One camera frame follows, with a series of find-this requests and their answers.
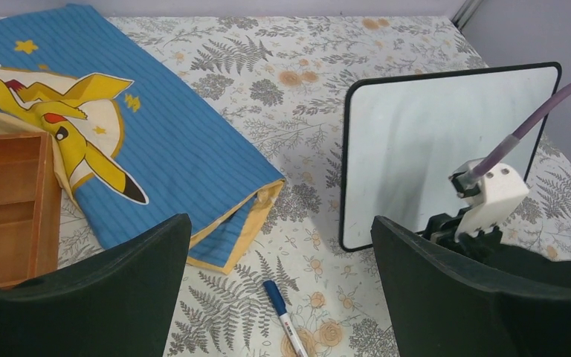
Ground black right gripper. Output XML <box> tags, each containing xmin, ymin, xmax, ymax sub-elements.
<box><xmin>371</xmin><ymin>208</ymin><xmax>571</xmax><ymax>356</ymax></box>

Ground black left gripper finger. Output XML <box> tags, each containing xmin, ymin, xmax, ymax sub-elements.
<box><xmin>0</xmin><ymin>214</ymin><xmax>192</xmax><ymax>356</ymax></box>

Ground blue capped whiteboard marker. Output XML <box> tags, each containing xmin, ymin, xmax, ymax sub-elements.
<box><xmin>262</xmin><ymin>280</ymin><xmax>309</xmax><ymax>357</ymax></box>

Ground white whiteboard black frame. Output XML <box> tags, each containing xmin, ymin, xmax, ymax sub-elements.
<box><xmin>338</xmin><ymin>62</ymin><xmax>562</xmax><ymax>252</ymax></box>

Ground blue Pikachu cloth bag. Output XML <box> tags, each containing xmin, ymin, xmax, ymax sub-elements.
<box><xmin>0</xmin><ymin>4</ymin><xmax>285</xmax><ymax>274</ymax></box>

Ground orange wooden compartment tray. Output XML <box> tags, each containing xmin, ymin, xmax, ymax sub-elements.
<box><xmin>0</xmin><ymin>132</ymin><xmax>62</xmax><ymax>288</ymax></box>

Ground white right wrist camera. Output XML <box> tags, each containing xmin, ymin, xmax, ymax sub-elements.
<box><xmin>449</xmin><ymin>159</ymin><xmax>529</xmax><ymax>242</ymax></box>

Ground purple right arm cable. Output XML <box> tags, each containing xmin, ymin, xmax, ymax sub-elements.
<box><xmin>468</xmin><ymin>77</ymin><xmax>571</xmax><ymax>184</ymax></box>

